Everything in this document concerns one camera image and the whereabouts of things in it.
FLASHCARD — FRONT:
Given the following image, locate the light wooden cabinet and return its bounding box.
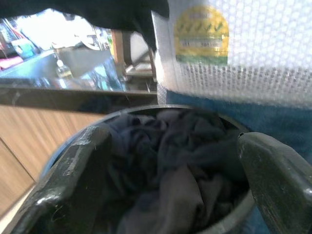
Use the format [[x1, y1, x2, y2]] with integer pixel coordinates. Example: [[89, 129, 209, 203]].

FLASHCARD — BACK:
[[0, 104, 108, 217]]

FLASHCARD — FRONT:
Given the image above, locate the clear glass bottle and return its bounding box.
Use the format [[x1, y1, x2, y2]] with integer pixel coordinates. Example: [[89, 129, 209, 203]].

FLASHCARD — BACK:
[[55, 55, 71, 80]]

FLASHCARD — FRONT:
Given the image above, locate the dark round laundry bucket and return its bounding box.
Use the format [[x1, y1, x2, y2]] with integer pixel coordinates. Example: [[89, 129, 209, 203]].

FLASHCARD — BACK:
[[39, 104, 256, 234]]

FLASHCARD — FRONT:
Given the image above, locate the white bubble-wrapped appliance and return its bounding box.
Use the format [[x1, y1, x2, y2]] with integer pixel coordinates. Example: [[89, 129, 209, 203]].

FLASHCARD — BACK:
[[151, 0, 312, 109]]

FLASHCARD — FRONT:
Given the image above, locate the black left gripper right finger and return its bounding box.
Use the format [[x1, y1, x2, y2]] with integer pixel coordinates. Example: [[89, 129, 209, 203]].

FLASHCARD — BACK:
[[237, 132, 312, 234]]

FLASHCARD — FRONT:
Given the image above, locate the yellow green energy label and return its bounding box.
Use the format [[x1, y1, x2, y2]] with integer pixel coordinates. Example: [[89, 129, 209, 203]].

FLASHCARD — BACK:
[[174, 5, 230, 66]]

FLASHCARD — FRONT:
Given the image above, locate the blue cloth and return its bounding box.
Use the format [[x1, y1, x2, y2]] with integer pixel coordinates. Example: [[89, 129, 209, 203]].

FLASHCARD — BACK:
[[167, 90, 312, 234]]

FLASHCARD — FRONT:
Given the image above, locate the dark stone countertop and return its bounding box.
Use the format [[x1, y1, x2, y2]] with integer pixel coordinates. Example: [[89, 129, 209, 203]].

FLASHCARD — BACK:
[[0, 84, 159, 115]]

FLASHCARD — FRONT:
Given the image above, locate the grey crumpled garment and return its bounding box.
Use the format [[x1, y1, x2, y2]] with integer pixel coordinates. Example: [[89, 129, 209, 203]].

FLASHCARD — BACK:
[[117, 165, 244, 234]]

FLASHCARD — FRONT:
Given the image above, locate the grey metal tray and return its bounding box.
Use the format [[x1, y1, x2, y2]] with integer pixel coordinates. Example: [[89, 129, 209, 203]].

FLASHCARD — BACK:
[[57, 46, 115, 78]]

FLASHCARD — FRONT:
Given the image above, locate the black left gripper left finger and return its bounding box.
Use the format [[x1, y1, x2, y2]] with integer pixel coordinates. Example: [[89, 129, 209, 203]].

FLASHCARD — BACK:
[[11, 123, 113, 234]]

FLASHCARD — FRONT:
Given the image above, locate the black hanging cloth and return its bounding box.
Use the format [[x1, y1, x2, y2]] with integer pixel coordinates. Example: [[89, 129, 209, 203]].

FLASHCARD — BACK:
[[0, 0, 170, 53]]

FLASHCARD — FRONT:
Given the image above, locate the brown wooden chair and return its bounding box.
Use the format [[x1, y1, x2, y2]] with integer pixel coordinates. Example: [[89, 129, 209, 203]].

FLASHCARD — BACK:
[[111, 29, 156, 85]]

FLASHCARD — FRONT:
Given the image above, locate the dark blue crumpled garment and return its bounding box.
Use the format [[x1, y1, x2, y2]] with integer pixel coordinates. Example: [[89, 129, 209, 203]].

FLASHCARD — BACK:
[[97, 109, 247, 195]]

